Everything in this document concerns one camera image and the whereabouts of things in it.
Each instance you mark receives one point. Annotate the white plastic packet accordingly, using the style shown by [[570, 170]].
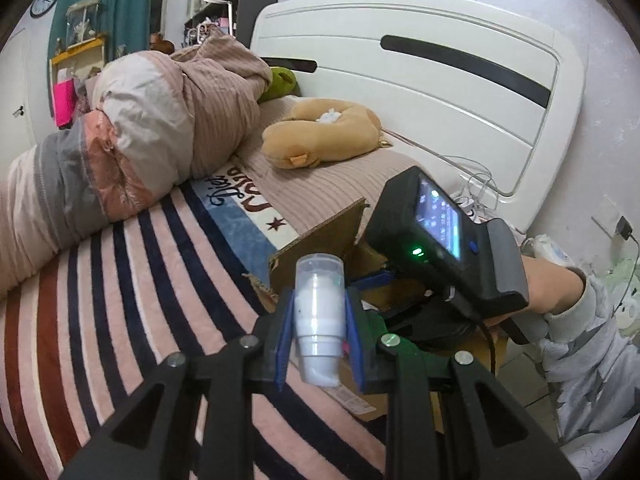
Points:
[[550, 250]]

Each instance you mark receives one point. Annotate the beige ribbed bed cover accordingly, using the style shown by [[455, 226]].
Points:
[[325, 195]]

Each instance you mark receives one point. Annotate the brown cardboard box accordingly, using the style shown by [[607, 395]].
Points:
[[320, 245]]

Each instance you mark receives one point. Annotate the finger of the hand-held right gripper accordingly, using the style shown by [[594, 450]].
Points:
[[372, 280]]

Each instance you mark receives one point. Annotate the white bed headboard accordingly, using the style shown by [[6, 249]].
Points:
[[400, 90]]

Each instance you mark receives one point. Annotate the green plush toy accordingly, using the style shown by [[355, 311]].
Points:
[[282, 82]]

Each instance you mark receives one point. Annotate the person's grey printed clothing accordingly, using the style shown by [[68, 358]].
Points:
[[595, 460]]

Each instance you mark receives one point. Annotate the white door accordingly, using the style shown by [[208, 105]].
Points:
[[15, 85]]

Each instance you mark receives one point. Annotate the glass display case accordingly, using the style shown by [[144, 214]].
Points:
[[82, 22]]

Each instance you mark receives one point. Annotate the person's right forearm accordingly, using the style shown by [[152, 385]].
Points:
[[575, 320]]

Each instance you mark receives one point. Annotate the black charger plug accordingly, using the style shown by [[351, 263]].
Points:
[[625, 227]]

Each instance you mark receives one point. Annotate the pink bag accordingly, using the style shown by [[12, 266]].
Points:
[[64, 102]]

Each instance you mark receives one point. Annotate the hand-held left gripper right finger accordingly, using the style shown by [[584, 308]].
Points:
[[352, 342]]

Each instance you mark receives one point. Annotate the teal curtain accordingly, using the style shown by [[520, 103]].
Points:
[[125, 0]]

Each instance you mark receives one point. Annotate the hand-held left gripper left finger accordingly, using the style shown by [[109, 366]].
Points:
[[282, 355]]

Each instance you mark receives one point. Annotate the brown plush toy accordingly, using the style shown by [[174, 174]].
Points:
[[320, 145]]

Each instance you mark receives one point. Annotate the yellow cabinet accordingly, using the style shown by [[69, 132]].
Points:
[[75, 52]]

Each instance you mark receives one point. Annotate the rolled pink grey duvet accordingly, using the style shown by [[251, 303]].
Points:
[[150, 110]]

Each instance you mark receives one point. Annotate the pale green printed cloth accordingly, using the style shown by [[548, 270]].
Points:
[[625, 290]]

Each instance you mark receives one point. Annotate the white bottle with clear cap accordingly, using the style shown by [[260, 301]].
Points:
[[317, 320]]

